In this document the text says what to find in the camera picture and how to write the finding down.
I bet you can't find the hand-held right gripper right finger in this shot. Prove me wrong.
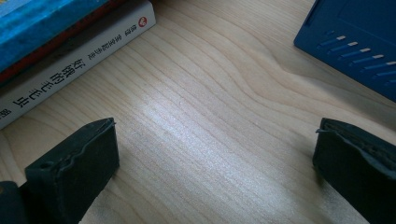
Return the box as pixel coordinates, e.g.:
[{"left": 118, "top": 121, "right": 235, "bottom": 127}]
[{"left": 312, "top": 117, "right": 396, "bottom": 224}]

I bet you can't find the blue plastic file rack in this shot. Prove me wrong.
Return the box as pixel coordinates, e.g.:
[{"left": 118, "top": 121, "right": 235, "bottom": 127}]
[{"left": 293, "top": 0, "right": 396, "bottom": 104}]

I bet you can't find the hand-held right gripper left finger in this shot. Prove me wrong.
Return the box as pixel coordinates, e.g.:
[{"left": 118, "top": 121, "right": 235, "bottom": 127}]
[{"left": 24, "top": 117, "right": 120, "bottom": 224}]

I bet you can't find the blue picture book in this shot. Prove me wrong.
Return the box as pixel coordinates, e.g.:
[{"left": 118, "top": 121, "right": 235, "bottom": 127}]
[{"left": 0, "top": 0, "right": 110, "bottom": 74}]

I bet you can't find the white book with green leaf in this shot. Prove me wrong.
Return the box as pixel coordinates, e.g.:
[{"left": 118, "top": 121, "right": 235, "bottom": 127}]
[{"left": 0, "top": 0, "right": 157, "bottom": 131}]

